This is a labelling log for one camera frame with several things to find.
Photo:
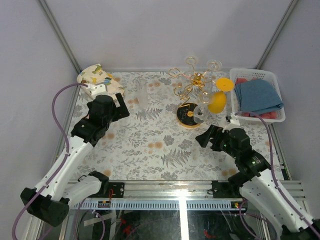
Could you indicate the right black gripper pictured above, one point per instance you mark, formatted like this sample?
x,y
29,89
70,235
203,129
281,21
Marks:
x,y
217,132

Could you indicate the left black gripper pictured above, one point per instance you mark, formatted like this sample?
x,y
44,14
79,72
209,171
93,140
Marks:
x,y
121,112

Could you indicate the yellow plastic goblet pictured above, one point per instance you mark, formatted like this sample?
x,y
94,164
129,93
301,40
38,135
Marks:
x,y
219,98

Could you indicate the gold wine glass rack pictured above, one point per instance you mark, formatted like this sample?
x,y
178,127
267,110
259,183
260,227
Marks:
x,y
191,93

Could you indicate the slim clear champagne flute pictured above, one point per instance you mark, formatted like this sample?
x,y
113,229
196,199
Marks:
x,y
213,67

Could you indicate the short clear wine glass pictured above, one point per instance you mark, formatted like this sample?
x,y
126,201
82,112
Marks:
x,y
191,61

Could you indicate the tall clear flute glass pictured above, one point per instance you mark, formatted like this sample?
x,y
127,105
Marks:
x,y
142,93

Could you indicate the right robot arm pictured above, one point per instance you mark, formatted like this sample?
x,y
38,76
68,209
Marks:
x,y
255,182

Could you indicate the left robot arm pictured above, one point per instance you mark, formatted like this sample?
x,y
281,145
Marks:
x,y
65,162

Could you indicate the floral table mat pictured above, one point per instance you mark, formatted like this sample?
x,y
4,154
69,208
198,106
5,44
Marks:
x,y
150,144

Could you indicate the dinosaur print cloth bag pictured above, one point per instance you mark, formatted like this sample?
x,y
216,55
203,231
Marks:
x,y
95,75

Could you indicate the white plastic basket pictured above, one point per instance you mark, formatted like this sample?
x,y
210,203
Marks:
x,y
257,90

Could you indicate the blue folded cloth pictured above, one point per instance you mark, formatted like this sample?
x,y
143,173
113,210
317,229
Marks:
x,y
257,96

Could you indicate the red cloth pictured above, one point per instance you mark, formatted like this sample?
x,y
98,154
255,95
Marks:
x,y
265,115

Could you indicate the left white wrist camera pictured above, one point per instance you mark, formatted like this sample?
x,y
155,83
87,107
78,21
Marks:
x,y
96,90

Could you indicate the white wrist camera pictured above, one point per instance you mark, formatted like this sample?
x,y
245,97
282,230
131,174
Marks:
x,y
96,90
233,122

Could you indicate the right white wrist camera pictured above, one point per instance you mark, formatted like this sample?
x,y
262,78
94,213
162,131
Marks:
x,y
233,122

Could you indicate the aluminium front rail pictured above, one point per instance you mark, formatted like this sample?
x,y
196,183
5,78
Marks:
x,y
168,195

